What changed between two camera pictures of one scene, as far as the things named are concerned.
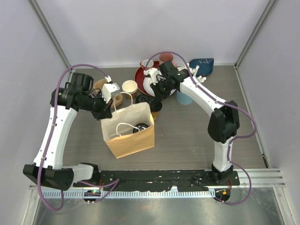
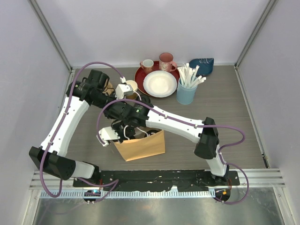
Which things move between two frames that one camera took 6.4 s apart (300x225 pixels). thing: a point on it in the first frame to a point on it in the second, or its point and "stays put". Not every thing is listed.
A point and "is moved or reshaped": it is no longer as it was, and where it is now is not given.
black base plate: (154, 180) stays put
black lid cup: (139, 126) is moved or reshaped
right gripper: (160, 95) to (115, 127)
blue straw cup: (183, 98) stays put
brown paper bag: (131, 129) is moved or reshaped
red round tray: (139, 77) stays put
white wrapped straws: (193, 71) stays put
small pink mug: (146, 63) stays put
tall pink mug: (167, 56) stays put
